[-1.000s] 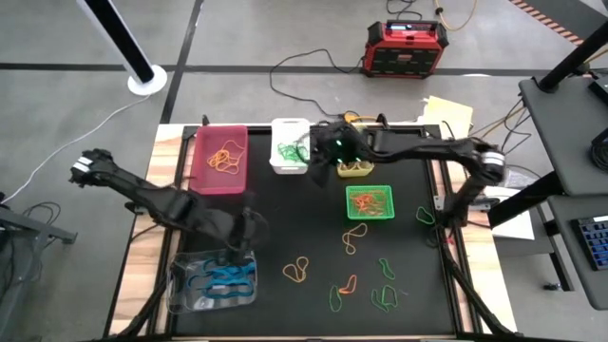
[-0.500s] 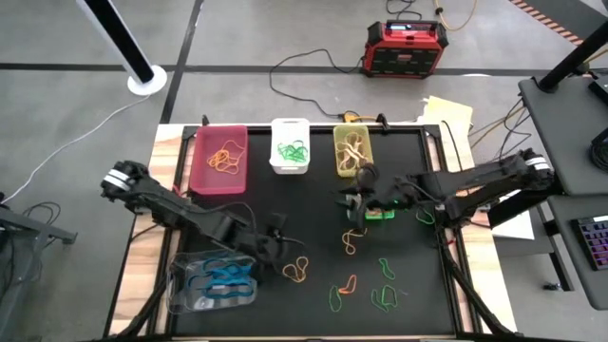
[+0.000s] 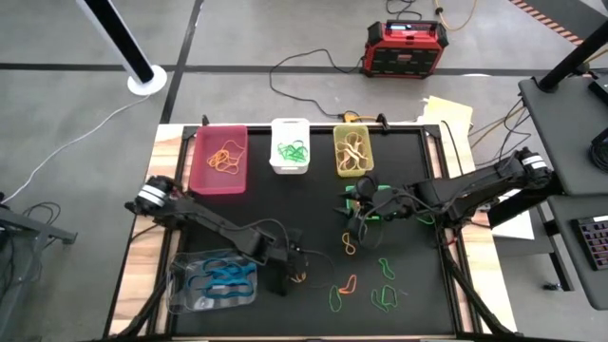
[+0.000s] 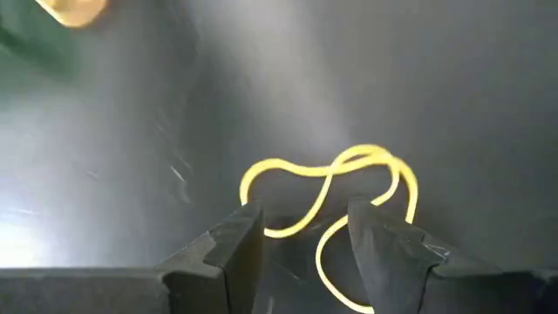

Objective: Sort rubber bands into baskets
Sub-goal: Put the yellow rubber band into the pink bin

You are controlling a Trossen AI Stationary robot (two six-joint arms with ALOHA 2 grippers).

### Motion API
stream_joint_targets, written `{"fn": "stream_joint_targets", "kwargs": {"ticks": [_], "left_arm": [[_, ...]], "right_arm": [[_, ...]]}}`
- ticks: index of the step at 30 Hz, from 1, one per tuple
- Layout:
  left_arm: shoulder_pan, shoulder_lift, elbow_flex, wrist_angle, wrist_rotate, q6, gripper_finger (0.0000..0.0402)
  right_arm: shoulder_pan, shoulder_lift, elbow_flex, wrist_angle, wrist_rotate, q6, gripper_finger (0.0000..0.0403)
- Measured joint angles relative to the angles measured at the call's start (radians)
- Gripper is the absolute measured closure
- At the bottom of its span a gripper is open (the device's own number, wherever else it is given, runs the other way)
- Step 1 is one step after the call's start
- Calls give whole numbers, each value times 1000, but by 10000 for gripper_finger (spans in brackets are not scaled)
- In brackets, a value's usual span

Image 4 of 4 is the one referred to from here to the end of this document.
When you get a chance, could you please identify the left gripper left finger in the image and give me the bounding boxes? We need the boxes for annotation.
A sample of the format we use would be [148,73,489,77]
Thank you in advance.
[156,201,265,314]

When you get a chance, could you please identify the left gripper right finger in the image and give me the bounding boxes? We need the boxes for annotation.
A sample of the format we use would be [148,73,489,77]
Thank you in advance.
[347,198,502,314]

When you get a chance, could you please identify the yellow rubber band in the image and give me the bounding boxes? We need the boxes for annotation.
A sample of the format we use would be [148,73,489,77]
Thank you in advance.
[238,143,419,314]

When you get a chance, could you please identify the tan rubber band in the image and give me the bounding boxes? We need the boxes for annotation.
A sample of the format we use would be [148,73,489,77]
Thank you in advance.
[34,0,109,29]

